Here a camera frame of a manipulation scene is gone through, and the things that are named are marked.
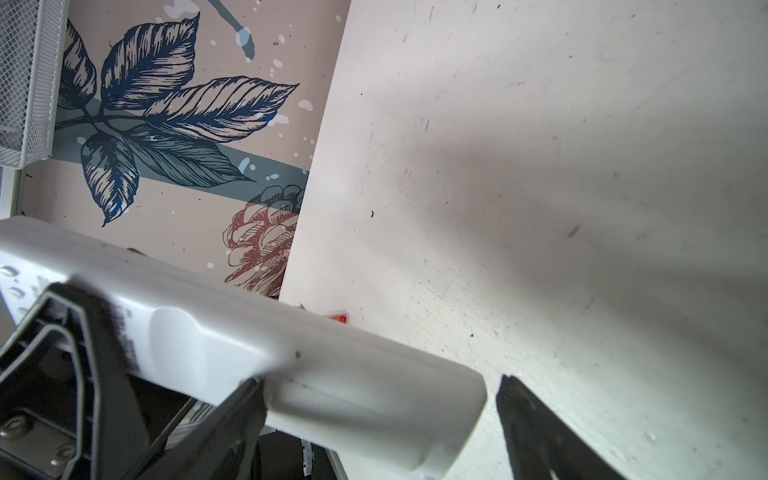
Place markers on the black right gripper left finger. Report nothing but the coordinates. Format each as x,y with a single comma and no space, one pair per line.
224,445

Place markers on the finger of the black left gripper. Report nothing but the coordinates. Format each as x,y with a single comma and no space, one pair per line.
68,409

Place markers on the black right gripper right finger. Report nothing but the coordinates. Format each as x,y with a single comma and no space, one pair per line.
539,444

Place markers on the white wire mesh basket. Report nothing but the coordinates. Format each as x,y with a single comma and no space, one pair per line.
32,45

